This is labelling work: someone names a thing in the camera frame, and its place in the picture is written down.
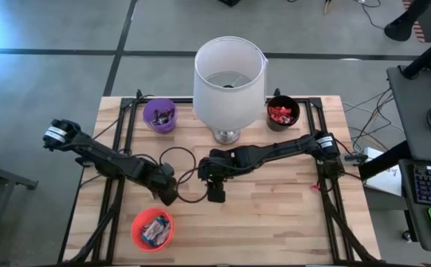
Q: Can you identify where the blue white Hershey's bar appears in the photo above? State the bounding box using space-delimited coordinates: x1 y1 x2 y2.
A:
155 216 171 233
146 228 166 243
159 226 172 244
142 219 161 235
142 236 163 248

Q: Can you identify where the white paper sheet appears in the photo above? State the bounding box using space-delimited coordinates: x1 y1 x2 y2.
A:
363 147 404 197

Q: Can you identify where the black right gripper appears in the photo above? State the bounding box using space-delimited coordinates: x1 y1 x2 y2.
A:
197 148 240 204

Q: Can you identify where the grey side table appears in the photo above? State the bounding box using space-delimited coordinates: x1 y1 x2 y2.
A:
0 148 40 267

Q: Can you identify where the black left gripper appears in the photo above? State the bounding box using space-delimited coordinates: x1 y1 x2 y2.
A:
136 162 180 207

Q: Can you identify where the purple face plastic bucket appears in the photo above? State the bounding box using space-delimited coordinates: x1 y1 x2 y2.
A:
142 97 179 134

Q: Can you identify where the orange striped floor mat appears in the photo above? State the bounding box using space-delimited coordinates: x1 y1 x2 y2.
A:
402 0 428 44

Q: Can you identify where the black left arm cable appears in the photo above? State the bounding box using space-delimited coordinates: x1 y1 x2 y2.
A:
124 146 197 186

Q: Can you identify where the black plastic bucket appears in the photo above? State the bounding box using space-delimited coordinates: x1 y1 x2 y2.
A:
266 95 301 133

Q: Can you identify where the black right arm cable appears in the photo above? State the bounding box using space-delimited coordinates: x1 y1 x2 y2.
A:
175 167 209 205

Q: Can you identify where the silver table lamp white shade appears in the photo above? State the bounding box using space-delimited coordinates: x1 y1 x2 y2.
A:
192 36 269 145

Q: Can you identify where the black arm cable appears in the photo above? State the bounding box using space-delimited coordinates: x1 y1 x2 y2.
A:
175 167 209 205
124 146 197 186

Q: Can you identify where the black stand pole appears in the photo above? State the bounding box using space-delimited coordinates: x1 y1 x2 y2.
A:
383 0 431 42
400 28 431 79

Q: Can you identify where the floor cable bundle yellow plug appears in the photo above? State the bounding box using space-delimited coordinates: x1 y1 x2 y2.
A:
322 0 386 31

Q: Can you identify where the orange pumpkin face bucket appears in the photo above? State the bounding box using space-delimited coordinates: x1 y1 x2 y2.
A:
131 207 176 254

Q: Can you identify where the dark grey desk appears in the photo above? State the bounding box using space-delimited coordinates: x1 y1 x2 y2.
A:
398 159 431 254

